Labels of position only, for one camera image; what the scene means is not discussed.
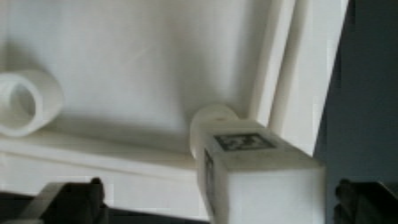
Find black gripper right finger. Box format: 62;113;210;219
334;179;398;224

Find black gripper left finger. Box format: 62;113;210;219
20;177;109;224

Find white table leg with tag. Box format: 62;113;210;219
190;105;325;224

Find white square tabletop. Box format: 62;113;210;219
0;0;352;221

